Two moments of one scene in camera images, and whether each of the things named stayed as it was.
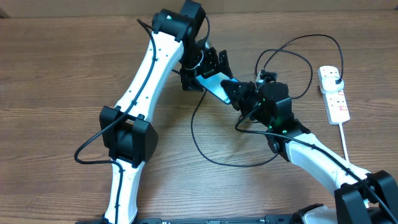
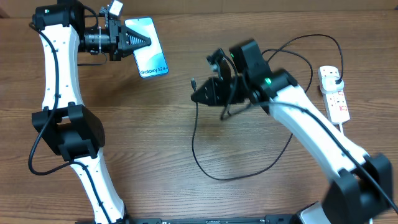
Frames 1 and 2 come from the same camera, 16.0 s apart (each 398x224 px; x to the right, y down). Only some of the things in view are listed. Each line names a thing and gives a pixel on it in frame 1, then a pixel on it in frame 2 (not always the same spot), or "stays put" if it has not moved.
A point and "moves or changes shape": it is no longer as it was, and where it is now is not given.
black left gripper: x=211 y=67 -> x=120 y=37
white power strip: x=336 y=102 stays put
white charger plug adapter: x=328 y=83 stays put
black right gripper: x=244 y=90 -> x=214 y=88
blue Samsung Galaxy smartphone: x=213 y=84 moves or changes shape
